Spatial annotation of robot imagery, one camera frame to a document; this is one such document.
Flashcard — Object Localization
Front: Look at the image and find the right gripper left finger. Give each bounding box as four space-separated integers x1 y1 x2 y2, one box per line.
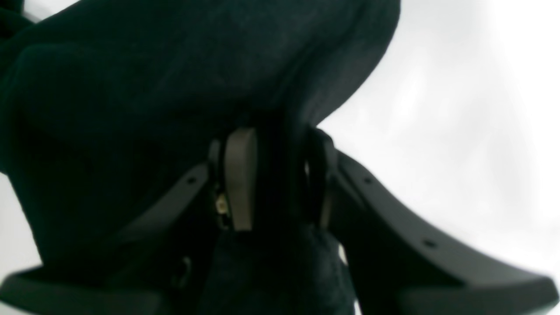
1 128 258 315

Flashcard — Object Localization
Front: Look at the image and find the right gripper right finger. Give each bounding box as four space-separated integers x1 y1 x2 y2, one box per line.
306 128 559 315

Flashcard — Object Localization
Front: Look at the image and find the black graphic T-shirt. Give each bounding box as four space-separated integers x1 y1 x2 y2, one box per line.
1 0 401 315

